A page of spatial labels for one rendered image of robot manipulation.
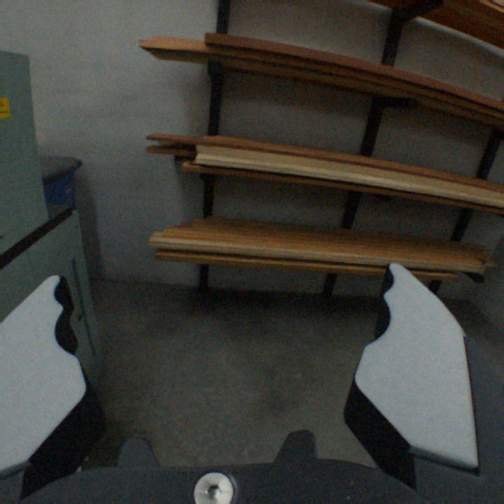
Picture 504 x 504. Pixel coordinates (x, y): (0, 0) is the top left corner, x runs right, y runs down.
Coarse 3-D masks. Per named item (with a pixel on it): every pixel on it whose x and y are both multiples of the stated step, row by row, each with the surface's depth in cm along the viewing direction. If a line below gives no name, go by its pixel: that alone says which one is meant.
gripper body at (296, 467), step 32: (128, 448) 5; (288, 448) 5; (64, 480) 4; (96, 480) 4; (128, 480) 4; (160, 480) 4; (192, 480) 4; (224, 480) 4; (256, 480) 4; (288, 480) 4; (320, 480) 4; (352, 480) 4; (384, 480) 4
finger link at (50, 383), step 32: (64, 288) 10; (32, 320) 8; (64, 320) 8; (0, 352) 7; (32, 352) 7; (64, 352) 7; (0, 384) 6; (32, 384) 6; (64, 384) 6; (0, 416) 5; (32, 416) 5; (64, 416) 5; (96, 416) 6; (0, 448) 4; (32, 448) 5; (64, 448) 5
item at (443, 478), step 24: (480, 360) 6; (480, 384) 6; (480, 408) 5; (480, 432) 5; (408, 456) 5; (480, 456) 4; (408, 480) 5; (432, 480) 4; (456, 480) 4; (480, 480) 4
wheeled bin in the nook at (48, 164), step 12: (48, 156) 154; (48, 168) 131; (60, 168) 138; (72, 168) 149; (48, 180) 126; (60, 180) 145; (72, 180) 160; (48, 192) 134; (60, 192) 147; (72, 192) 163; (60, 204) 149; (72, 204) 165
